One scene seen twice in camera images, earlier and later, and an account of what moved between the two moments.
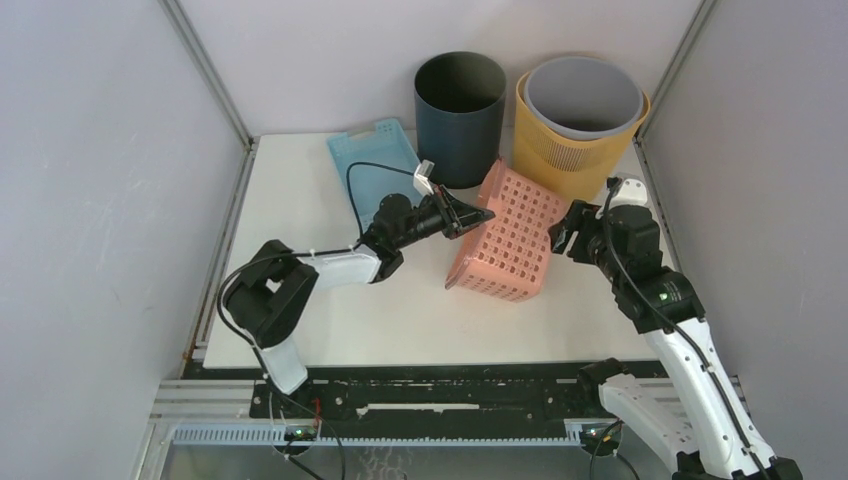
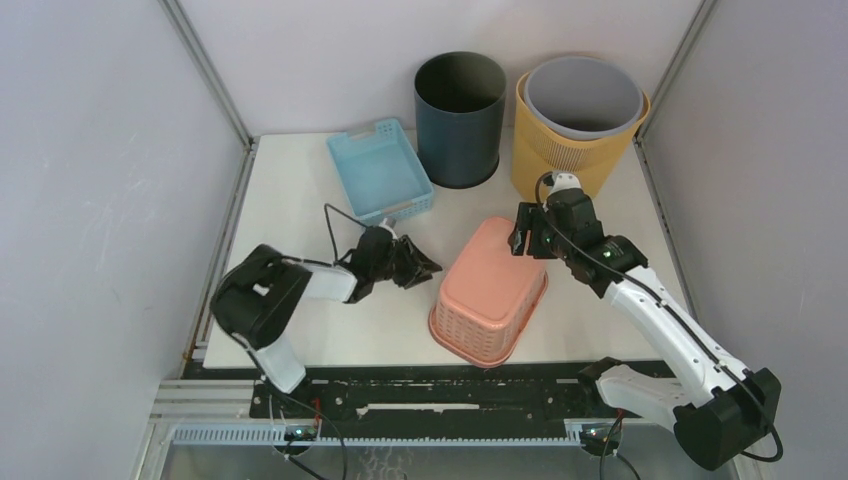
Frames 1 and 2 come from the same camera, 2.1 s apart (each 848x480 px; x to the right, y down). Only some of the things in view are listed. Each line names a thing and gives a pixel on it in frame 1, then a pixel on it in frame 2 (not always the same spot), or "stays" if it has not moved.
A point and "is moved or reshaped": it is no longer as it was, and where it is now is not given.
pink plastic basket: x=506 y=257 is moved or reshaped
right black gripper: x=581 y=216 → x=529 y=218
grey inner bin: x=583 y=98 stays
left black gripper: x=456 y=216 → x=414 y=261
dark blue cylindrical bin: x=460 y=102 stays
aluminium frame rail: x=207 y=402 stays
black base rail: x=448 y=393 stays
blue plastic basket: x=373 y=166 stays
